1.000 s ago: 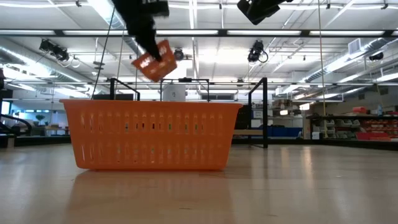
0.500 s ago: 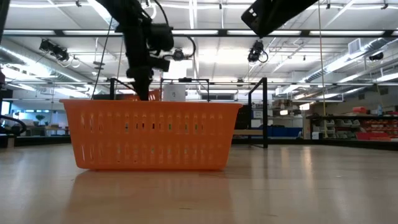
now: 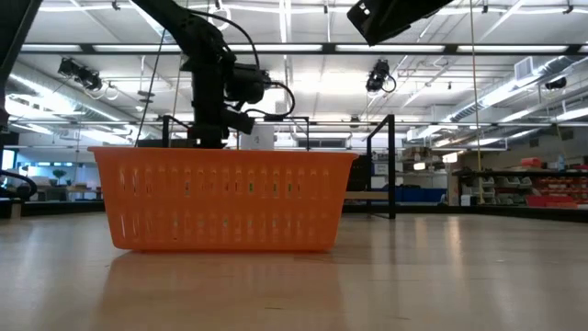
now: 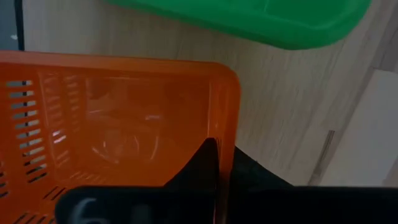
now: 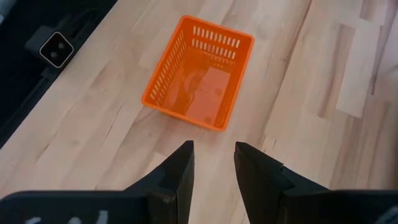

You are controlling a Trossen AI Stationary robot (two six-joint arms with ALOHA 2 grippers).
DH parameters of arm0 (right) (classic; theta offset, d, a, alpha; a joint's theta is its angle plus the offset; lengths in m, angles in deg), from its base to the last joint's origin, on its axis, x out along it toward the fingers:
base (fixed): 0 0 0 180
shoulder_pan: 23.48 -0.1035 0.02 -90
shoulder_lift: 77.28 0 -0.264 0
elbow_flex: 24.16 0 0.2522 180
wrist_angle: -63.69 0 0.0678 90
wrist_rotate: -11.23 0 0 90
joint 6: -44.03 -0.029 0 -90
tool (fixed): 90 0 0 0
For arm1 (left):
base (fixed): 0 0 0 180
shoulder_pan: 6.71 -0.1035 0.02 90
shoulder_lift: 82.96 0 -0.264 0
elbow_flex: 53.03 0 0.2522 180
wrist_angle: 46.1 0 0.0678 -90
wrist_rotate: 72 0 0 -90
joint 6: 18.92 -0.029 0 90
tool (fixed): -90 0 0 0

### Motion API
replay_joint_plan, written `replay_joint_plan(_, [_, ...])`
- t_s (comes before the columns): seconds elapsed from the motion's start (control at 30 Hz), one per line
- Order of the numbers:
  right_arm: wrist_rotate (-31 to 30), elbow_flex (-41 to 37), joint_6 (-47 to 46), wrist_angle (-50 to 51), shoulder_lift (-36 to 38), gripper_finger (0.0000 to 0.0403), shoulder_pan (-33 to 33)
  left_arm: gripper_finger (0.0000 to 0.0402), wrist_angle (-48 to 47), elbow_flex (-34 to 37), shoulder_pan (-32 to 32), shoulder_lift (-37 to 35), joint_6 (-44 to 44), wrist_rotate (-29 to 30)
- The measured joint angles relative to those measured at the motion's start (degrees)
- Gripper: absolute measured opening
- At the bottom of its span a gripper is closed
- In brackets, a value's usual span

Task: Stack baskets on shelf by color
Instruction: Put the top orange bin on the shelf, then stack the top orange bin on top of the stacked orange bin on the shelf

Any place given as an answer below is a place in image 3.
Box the orange plastic slotted basket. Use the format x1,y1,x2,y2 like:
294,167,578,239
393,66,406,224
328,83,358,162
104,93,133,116
86,145,360,254

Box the blue storage bins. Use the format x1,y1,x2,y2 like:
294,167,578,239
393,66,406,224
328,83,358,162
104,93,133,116
394,186,449,204

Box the silver ceiling duct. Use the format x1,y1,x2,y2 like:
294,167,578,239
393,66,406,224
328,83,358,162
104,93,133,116
447,54,588,123

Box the yellow hanging cable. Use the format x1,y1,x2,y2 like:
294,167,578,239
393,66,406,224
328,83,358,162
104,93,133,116
467,0,484,206

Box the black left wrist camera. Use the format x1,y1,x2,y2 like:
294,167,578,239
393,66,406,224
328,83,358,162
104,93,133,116
220,108,256,136

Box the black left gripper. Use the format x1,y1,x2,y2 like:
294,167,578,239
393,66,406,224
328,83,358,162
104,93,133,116
187,103,230,149

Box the black monitor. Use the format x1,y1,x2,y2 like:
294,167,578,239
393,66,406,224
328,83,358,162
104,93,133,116
136,138,192,149

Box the storage shelf with bins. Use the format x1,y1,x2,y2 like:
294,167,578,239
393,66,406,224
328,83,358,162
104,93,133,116
452,155,588,211

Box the black ceiling-hung camera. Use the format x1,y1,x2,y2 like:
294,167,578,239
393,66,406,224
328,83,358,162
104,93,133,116
365,58,397,94
57,57,105,92

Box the black metal wood-board shelf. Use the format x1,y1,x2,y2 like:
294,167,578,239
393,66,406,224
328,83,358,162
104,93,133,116
160,113,397,221

